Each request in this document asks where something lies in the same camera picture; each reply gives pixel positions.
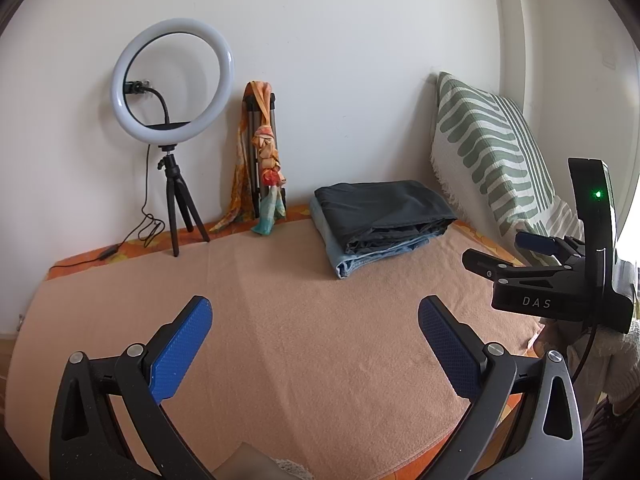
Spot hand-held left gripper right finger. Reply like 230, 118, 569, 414
415, 295, 585, 480

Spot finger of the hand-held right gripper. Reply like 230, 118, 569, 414
515, 231, 586, 266
461, 249, 571, 286

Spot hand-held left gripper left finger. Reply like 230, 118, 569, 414
49, 296, 216, 480

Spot dark grey pants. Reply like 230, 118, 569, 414
314, 180, 458, 257

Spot person's right hand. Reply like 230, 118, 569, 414
532, 316, 640, 402

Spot green white striped pillow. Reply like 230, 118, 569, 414
430, 71, 588, 268

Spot orange floral bed sheet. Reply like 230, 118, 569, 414
47, 204, 548, 480

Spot folded blue jeans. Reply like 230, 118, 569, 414
309, 195, 448, 280

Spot black mini tripod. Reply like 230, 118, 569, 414
156, 145, 211, 258

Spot person's striped trouser leg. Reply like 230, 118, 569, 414
582, 400, 631, 480

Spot folded tripod stand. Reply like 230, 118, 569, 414
244, 91, 287, 221

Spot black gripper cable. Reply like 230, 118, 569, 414
570, 322, 601, 386

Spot black ring light cable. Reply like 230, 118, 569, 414
47, 145, 166, 281

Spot white ring light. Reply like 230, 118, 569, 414
111, 19, 236, 147

